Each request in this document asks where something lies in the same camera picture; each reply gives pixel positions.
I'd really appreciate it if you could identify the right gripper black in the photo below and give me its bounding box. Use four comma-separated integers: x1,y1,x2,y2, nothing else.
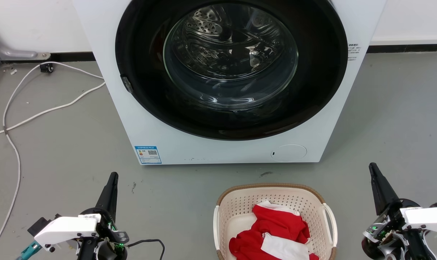
361,163,437,260

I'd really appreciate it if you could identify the grey wall pipe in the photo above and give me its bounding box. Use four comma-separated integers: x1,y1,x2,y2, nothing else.
0,23,52,61

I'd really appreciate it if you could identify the round white filter cover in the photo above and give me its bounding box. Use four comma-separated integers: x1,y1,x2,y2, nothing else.
271,144,307,162

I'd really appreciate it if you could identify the teal cable connector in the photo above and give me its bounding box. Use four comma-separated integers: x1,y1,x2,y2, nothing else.
17,241,42,260

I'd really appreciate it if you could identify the blue energy label sticker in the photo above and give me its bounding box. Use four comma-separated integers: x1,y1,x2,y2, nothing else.
134,146,162,165

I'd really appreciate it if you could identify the red garment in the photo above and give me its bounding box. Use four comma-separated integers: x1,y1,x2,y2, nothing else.
228,203,320,260

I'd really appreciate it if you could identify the white front-load washing machine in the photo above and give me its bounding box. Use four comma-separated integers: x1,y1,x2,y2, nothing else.
73,0,387,165

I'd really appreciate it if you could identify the grey washer door latch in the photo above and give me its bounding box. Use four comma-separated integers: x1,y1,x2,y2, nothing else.
120,75,134,94

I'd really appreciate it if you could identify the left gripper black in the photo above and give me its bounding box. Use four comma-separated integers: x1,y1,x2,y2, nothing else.
78,173,129,260

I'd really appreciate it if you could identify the black round washer door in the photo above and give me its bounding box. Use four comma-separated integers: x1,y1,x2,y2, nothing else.
115,0,349,141

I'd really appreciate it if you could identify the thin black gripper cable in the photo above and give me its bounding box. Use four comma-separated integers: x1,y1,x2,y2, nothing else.
127,239,166,260

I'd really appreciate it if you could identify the small printed text label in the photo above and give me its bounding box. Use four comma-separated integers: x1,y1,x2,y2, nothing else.
347,43,360,61

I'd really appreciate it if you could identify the white cloth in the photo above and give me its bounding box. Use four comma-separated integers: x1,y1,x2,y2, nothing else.
261,233,311,260

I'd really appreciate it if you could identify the white hose cable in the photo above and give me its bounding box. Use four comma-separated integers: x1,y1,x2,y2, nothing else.
0,81,107,140

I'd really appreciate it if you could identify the long white power cable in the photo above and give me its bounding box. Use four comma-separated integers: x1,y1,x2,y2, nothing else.
0,61,105,257

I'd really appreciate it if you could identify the beige plastic laundry basket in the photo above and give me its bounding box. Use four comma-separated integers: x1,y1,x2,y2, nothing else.
213,183,338,260

